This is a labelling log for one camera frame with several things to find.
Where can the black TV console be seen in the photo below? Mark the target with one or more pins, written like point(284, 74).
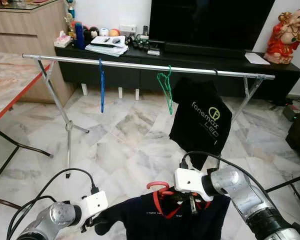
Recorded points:
point(140, 75)

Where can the stack of white papers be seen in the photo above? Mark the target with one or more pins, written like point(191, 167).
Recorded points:
point(107, 46)

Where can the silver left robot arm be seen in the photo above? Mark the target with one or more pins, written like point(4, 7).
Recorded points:
point(50, 220)

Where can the silver metal clothes rack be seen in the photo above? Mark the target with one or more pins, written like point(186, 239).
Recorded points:
point(140, 65)

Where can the blue plastic hanger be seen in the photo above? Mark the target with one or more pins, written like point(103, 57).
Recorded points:
point(102, 85)

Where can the pink tissue box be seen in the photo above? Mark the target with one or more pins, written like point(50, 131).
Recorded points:
point(65, 40)

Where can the red plastic hanger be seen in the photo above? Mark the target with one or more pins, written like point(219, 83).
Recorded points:
point(157, 184)

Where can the white paper sheet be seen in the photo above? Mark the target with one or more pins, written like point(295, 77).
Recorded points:
point(256, 58)

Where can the small white box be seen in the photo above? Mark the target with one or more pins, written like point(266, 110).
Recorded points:
point(153, 52)

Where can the navy shirt red collar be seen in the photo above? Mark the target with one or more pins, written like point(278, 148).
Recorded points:
point(165, 220)

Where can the blue bottle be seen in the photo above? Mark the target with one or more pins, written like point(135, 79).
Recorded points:
point(79, 36)

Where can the black soundbar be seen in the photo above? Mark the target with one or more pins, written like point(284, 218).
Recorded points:
point(205, 50)

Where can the blue gold trophy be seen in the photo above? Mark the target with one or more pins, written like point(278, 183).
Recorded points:
point(70, 15)

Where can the pink marble top table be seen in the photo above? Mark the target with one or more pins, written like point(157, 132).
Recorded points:
point(5, 85)

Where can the black television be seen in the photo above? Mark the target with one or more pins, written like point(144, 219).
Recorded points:
point(210, 22)

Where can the light wooden cabinet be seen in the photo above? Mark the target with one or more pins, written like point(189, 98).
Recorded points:
point(20, 30)

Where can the green plastic hanger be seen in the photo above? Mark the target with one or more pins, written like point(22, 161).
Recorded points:
point(168, 100)

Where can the red Buddha statue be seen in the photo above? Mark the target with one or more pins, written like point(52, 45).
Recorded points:
point(286, 37)

